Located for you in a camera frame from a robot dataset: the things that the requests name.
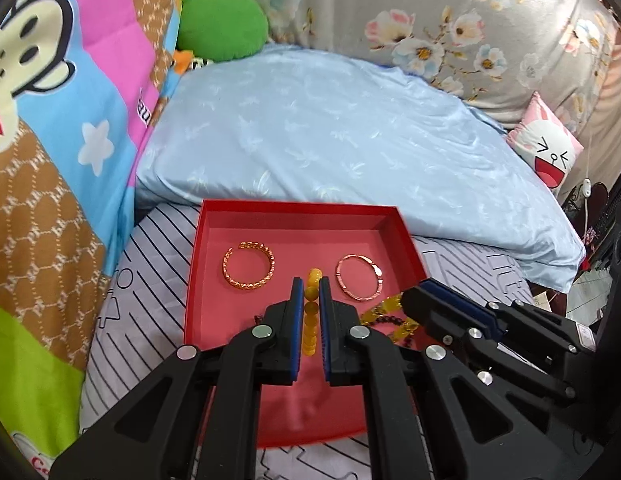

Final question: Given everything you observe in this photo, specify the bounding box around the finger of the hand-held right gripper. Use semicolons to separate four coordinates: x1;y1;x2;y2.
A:
421;279;584;358
401;287;576;408

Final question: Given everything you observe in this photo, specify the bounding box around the green plush toy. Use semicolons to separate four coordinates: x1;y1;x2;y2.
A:
176;0;269;63

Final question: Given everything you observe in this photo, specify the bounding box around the grey line-patterned bedsheet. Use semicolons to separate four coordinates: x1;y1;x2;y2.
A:
78;202;536;480

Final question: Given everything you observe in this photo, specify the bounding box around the gold chain bangle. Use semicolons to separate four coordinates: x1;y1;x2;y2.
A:
222;241;275;291

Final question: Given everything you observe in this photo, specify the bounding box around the amber yellow bead bracelet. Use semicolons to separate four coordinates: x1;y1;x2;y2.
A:
301;267;325;358

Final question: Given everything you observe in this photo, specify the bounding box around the white cable with switch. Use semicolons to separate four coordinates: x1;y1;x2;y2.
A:
573;175;594;251

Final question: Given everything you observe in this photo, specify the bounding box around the grey floral blanket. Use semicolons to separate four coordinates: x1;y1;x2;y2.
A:
183;0;621;201

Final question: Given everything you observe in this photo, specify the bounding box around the red bead bracelet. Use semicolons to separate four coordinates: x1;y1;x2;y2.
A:
361;310;409;328

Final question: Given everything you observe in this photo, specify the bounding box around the red cardboard box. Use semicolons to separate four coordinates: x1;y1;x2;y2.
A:
183;199;431;448

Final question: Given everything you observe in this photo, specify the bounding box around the yellow crystal bead bracelet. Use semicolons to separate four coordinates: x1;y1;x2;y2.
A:
359;296;420;351

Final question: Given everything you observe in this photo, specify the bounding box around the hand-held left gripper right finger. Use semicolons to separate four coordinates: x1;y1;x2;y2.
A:
319;276;559;480

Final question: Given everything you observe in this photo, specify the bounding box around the pink rabbit face cushion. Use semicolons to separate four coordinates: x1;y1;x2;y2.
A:
507;91;585;191

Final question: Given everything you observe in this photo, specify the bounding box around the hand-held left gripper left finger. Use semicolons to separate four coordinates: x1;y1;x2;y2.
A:
50;276;305;480

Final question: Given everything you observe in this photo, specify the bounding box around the colourful cartoon monkey blanket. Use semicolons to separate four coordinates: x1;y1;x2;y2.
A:
0;0;198;461

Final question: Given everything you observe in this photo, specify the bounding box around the rose gold bangle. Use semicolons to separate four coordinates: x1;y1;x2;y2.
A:
335;254;384;302

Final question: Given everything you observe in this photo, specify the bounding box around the light blue pillow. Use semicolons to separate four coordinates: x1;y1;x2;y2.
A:
135;42;586;293

